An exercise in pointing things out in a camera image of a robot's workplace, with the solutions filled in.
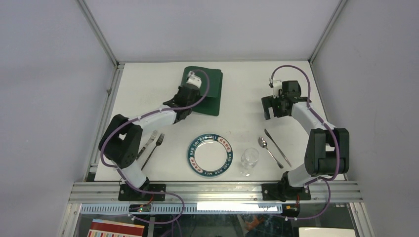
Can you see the white plate teal rim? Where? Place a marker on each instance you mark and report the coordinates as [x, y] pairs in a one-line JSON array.
[[209, 155]]

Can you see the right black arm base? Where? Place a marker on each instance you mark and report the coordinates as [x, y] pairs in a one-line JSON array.
[[280, 192]]

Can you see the silver fork dark handle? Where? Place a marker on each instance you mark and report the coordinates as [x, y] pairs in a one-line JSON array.
[[150, 140]]

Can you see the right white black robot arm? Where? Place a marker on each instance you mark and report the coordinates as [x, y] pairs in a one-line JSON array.
[[327, 152]]

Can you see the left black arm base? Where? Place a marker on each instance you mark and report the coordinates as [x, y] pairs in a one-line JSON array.
[[128, 194]]

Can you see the silver spoon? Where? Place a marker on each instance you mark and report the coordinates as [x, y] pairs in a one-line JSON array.
[[263, 143]]

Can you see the clear drinking glass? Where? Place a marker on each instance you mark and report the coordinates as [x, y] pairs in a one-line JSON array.
[[249, 159]]

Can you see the dark green placemat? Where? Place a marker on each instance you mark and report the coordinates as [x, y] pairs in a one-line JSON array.
[[211, 103]]

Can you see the slim silver fork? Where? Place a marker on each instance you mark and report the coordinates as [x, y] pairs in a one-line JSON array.
[[158, 143]]

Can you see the red striped book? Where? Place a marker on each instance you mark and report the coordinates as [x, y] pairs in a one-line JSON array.
[[106, 228]]

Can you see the orange object under table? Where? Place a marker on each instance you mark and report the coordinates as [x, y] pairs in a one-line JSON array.
[[252, 222]]

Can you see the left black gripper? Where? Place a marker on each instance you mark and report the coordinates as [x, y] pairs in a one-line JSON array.
[[178, 93]]

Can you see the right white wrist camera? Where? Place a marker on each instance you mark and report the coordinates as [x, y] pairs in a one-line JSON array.
[[276, 85]]

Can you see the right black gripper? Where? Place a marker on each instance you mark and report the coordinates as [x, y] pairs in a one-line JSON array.
[[269, 101]]

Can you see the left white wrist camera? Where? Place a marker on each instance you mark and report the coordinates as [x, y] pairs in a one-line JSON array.
[[194, 80]]

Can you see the white slotted cable duct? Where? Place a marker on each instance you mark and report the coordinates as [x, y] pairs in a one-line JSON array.
[[192, 208]]

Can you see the silver table knife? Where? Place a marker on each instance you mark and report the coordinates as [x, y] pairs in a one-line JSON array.
[[276, 145]]

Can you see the white box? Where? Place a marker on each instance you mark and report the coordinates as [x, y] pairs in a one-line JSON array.
[[325, 232]]

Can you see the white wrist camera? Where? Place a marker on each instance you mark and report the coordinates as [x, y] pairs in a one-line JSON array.
[[276, 85], [194, 80]]

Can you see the aluminium frame rail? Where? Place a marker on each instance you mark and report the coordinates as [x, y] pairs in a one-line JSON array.
[[193, 192]]

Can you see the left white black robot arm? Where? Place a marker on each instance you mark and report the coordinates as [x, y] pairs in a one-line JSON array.
[[121, 140]]

